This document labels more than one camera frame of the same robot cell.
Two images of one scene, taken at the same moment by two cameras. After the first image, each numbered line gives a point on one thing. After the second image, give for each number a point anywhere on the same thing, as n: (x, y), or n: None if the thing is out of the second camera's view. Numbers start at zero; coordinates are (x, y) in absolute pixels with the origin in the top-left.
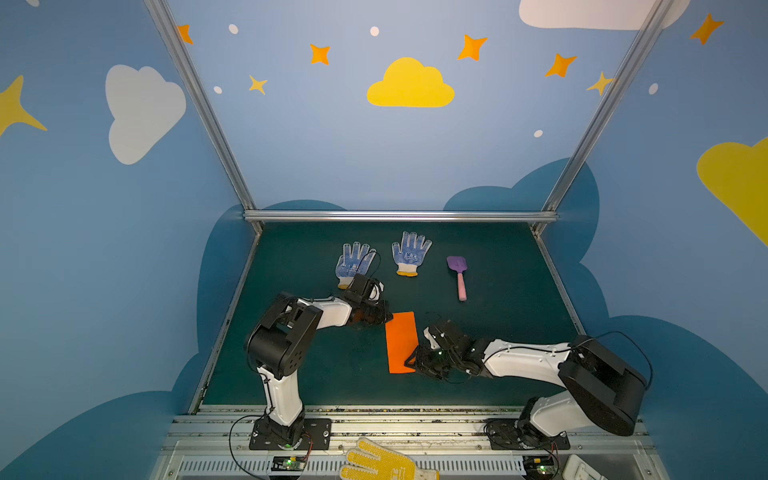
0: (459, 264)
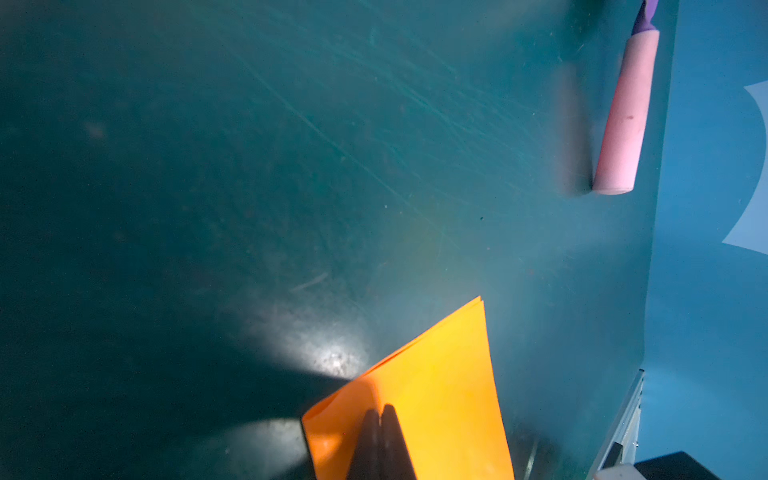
0: (629, 111)
